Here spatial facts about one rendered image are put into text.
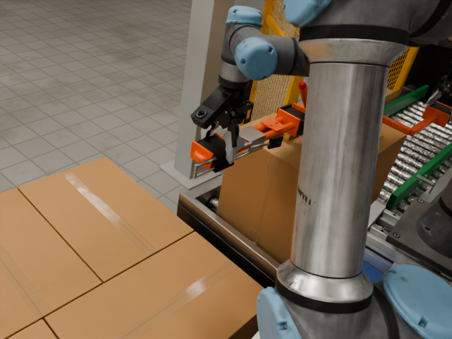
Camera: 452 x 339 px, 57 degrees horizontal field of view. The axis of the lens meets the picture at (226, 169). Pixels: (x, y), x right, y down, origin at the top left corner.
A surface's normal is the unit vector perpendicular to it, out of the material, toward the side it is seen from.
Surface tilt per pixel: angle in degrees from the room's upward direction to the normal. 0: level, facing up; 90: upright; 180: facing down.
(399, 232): 0
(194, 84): 90
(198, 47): 90
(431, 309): 8
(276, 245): 90
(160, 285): 0
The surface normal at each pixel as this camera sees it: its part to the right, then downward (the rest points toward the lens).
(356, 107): 0.03, 0.19
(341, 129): -0.26, 0.16
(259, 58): 0.18, 0.59
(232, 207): -0.68, 0.32
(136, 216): 0.16, -0.81
